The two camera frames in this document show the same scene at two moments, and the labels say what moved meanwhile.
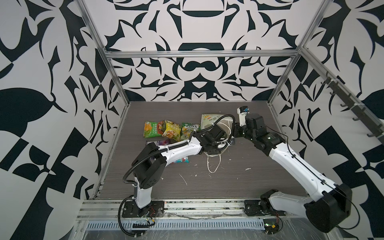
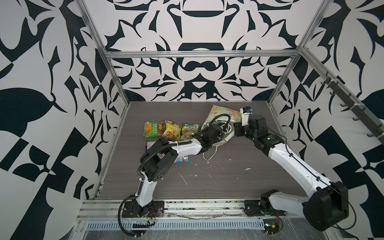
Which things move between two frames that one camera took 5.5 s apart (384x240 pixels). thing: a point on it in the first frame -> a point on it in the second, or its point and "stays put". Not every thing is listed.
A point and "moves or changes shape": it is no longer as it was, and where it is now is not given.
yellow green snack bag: [187, 128] stays put
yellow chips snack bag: [172, 130] stays put
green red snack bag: [152, 129] stays put
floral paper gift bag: [226, 121] moves or changes shape
